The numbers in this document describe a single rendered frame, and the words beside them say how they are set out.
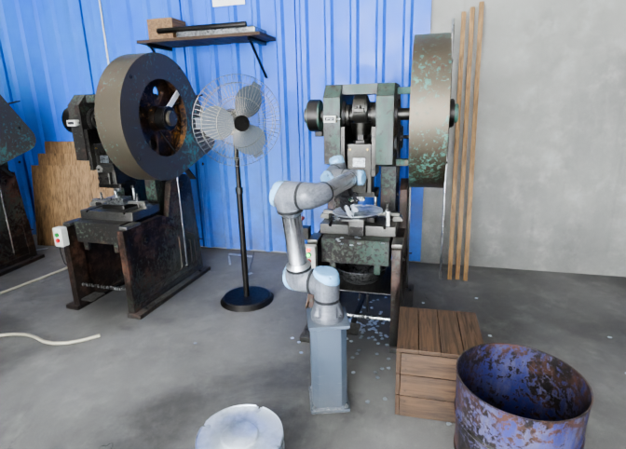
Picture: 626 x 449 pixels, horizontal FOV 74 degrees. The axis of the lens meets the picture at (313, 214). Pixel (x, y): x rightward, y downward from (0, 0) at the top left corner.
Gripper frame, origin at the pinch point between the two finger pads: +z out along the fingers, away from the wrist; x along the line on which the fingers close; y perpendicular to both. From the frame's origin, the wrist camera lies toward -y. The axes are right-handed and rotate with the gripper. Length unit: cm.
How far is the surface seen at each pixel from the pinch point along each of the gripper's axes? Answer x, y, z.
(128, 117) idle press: -71, -92, -82
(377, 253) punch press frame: 3.9, 9.1, 25.1
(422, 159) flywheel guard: 28, 33, -25
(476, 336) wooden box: 1, 73, 47
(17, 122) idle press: -131, -273, -98
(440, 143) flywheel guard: 34, 41, -31
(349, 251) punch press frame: -6.2, -2.6, 21.1
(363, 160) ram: 24.3, -9.2, -21.1
